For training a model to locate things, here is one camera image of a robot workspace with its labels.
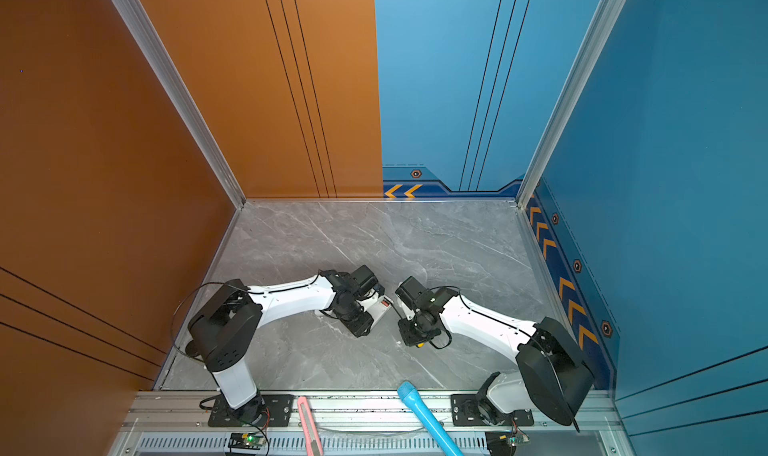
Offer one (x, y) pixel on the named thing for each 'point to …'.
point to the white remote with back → (380, 309)
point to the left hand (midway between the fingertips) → (364, 325)
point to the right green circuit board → (501, 443)
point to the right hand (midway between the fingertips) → (404, 339)
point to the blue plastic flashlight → (408, 392)
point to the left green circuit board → (246, 441)
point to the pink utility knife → (312, 436)
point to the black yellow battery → (419, 345)
